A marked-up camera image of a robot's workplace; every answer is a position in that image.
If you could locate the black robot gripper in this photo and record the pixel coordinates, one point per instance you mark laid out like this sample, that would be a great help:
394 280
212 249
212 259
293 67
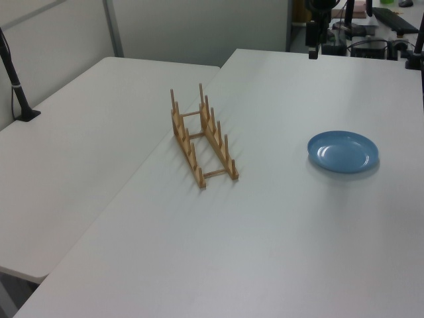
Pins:
320 8

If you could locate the blue round plate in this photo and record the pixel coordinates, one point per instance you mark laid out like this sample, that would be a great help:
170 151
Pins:
342 152

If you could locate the wooden peg plate rack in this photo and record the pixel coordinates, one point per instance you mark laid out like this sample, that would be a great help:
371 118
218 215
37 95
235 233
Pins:
212 130

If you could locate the black monitor stand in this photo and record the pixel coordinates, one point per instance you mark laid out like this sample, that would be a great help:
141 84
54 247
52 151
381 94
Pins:
349 16

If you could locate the beige flat board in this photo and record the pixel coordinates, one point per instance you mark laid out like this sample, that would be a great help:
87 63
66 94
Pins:
357 8

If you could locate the black electronics box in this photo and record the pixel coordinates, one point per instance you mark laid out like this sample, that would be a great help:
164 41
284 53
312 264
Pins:
369 49

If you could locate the black computer keyboard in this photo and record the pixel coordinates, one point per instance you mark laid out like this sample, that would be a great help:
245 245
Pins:
395 20

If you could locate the black pole with table clamp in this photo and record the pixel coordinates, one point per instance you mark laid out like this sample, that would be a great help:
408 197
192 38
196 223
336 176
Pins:
412 61

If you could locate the black camera pole with base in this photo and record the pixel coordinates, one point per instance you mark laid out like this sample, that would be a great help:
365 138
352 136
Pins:
22 99

